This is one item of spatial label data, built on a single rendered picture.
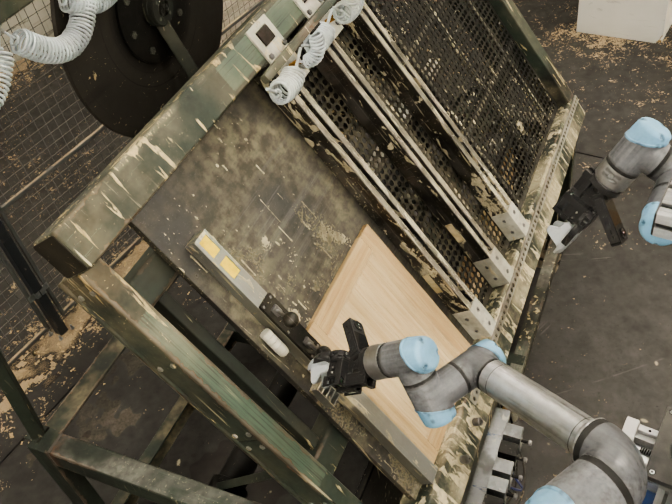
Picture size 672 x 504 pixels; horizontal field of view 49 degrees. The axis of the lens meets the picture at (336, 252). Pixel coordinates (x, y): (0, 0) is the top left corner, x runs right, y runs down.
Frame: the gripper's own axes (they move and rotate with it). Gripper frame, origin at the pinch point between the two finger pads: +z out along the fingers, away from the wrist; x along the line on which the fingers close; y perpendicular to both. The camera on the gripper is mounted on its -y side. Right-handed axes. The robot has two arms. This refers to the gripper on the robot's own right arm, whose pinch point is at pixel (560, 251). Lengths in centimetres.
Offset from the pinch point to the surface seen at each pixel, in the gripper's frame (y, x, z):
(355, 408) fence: 10, 26, 59
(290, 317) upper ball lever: 31, 44, 33
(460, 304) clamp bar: 14, -30, 54
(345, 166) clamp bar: 60, -6, 28
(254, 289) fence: 44, 41, 39
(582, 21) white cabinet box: 124, -383, 69
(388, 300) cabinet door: 27, -5, 51
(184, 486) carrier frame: 34, 42, 123
